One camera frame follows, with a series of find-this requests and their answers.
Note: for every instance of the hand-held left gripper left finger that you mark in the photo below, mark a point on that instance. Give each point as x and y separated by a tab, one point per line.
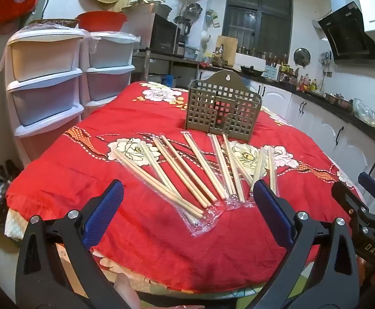
105	206

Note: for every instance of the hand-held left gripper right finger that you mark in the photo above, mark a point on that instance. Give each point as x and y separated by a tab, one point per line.
272	209

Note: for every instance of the set of chopsticks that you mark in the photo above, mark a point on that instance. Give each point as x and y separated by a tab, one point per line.
187	173

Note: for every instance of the grey perforated chopstick holder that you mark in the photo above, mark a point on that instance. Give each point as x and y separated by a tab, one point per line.
206	112

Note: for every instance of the hanging kitchen utensils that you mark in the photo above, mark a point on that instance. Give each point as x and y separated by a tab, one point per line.
325	58

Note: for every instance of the person's left hand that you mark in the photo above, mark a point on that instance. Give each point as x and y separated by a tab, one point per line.
124	291

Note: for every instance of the clear plastic bag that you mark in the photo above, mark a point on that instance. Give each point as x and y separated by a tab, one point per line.
367	114

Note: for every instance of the steel pot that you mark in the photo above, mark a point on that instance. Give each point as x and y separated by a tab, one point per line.
331	98
345	104

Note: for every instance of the red floral tablecloth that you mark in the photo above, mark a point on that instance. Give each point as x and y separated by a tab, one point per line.
142	119

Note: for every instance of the black kitchen countertop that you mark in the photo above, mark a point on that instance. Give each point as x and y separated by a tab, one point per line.
313	98

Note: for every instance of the cluster of condiment bottles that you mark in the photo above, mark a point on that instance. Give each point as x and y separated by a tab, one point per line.
306	85

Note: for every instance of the steel stockpot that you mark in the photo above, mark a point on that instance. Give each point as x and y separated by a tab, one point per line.
154	79

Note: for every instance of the white knife holder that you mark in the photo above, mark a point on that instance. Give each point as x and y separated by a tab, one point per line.
272	72

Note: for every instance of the blue plastic bottle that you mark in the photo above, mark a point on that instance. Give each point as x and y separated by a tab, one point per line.
167	81

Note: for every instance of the black wok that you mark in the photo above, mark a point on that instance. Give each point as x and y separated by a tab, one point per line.
251	70

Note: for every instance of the hanging steel pot lid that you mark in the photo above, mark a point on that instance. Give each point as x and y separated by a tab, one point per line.
301	58

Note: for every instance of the white countertop box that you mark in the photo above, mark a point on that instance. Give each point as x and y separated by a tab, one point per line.
248	61

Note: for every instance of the black range hood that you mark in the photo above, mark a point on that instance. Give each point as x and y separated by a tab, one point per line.
348	32

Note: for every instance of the white plastic drawer tower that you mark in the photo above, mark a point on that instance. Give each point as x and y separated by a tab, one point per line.
42	54
110	51

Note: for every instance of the steel shelf rack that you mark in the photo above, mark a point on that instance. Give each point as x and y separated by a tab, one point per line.
161	58

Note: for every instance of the row of spice jars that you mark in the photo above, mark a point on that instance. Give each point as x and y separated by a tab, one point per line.
243	50

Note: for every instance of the steel kitchen faucet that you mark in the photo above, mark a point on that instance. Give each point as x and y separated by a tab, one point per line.
219	56

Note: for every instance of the wooden cutting board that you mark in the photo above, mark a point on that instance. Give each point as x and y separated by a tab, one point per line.
231	46

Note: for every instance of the small black appliance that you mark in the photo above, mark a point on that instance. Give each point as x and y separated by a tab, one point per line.
181	49

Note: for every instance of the clear plastic container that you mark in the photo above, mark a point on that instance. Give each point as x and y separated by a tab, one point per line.
192	53

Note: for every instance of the silver black microwave oven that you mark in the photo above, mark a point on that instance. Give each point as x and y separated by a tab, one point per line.
163	33

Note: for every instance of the red plastic basin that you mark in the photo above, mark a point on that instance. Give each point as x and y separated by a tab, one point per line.
100	22

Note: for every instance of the white teapot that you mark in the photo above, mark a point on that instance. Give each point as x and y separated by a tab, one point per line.
205	37

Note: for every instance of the dark framed window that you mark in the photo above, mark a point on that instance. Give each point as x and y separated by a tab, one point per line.
271	22

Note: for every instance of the brown wicker basket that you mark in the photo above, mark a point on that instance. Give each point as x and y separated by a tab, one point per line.
55	22

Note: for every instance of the black blender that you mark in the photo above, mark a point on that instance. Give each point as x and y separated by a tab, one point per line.
184	25

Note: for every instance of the hanging green white packets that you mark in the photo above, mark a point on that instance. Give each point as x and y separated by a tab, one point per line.
214	19

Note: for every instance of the steel tray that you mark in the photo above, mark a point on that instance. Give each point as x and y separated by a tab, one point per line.
149	9

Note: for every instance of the hanging steel colander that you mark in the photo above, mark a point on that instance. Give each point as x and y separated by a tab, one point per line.
194	9

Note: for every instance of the wall socket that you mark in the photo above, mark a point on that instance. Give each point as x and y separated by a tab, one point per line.
328	74

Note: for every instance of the silver flexible duct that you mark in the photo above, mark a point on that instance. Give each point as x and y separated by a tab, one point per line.
324	17

